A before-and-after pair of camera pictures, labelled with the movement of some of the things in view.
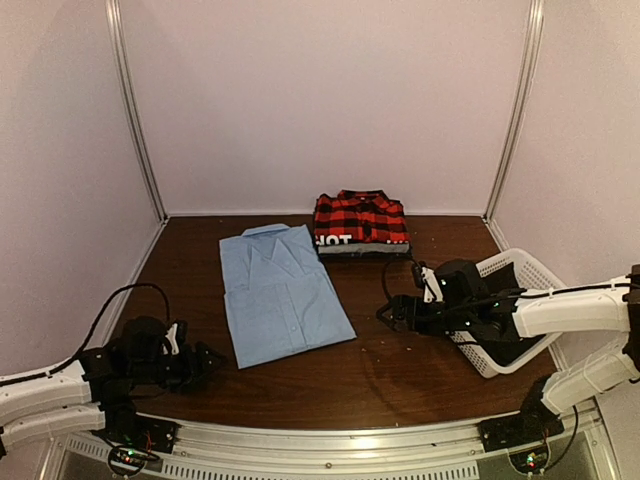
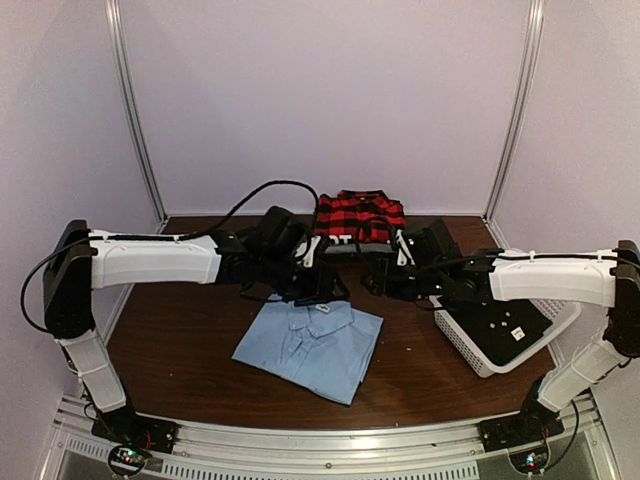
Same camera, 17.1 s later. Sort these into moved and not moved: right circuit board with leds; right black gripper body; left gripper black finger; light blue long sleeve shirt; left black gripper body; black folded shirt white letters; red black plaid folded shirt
Moved: light blue long sleeve shirt; left gripper black finger; left black gripper body; right black gripper body
Not moved: red black plaid folded shirt; right circuit board with leds; black folded shirt white letters
